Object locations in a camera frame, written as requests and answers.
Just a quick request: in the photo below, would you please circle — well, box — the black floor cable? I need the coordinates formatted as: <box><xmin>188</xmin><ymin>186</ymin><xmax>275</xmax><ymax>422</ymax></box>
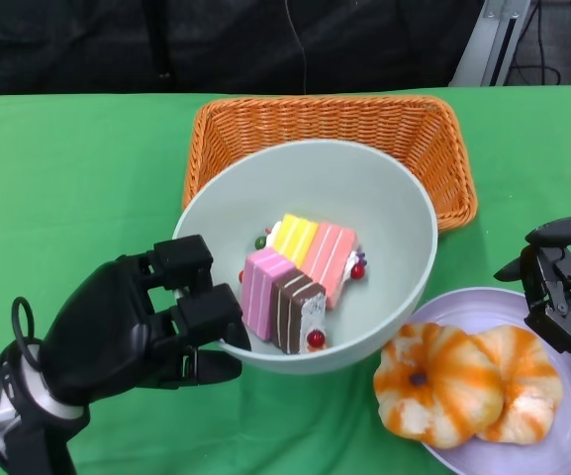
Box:
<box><xmin>507</xmin><ymin>0</ymin><xmax>562</xmax><ymax>86</ymax></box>

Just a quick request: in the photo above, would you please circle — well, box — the orange swirl doughnut bread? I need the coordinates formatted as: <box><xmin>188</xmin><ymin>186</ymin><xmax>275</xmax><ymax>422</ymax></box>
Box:
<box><xmin>470</xmin><ymin>325</ymin><xmax>564</xmax><ymax>443</ymax></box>

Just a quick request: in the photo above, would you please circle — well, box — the white round plate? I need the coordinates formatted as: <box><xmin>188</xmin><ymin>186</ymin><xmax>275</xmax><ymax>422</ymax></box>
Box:
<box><xmin>411</xmin><ymin>287</ymin><xmax>571</xmax><ymax>475</ymax></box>

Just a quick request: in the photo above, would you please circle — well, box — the orange swirl bread pink piece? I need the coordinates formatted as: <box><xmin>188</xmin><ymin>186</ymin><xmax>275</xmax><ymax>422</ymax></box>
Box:
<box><xmin>373</xmin><ymin>322</ymin><xmax>507</xmax><ymax>450</ymax></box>

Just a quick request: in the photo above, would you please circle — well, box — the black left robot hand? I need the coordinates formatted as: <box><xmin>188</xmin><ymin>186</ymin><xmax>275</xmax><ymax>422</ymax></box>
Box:
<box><xmin>40</xmin><ymin>235</ymin><xmax>252</xmax><ymax>407</ymax></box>

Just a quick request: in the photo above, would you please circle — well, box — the small yellow cream cake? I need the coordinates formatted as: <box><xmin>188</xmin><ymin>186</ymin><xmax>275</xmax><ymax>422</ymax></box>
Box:
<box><xmin>254</xmin><ymin>213</ymin><xmax>368</xmax><ymax>312</ymax></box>

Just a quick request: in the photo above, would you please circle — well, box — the orange wicker basket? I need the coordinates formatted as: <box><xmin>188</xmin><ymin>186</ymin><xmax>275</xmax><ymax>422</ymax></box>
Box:
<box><xmin>181</xmin><ymin>95</ymin><xmax>479</xmax><ymax>235</ymax></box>

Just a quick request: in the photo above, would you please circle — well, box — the grey aluminium frame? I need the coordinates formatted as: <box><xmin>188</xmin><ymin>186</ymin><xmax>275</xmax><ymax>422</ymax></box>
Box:
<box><xmin>450</xmin><ymin>0</ymin><xmax>533</xmax><ymax>88</ymax></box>

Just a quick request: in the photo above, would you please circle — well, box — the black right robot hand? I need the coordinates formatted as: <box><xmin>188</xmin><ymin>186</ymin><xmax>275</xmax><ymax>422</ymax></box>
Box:
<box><xmin>493</xmin><ymin>205</ymin><xmax>571</xmax><ymax>367</ymax></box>

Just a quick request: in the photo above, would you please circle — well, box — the pale grey-green bowl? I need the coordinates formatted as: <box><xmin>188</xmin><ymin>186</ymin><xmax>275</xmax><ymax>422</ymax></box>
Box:
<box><xmin>171</xmin><ymin>140</ymin><xmax>439</xmax><ymax>375</ymax></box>

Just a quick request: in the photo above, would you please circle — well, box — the black curtain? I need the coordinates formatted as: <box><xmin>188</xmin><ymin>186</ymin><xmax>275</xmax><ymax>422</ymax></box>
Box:
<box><xmin>0</xmin><ymin>0</ymin><xmax>484</xmax><ymax>96</ymax></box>

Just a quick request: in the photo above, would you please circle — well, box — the pink striped chocolate cake slice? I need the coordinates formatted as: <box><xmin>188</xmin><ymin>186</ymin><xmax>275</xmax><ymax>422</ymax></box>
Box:
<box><xmin>238</xmin><ymin>246</ymin><xmax>327</xmax><ymax>355</ymax></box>

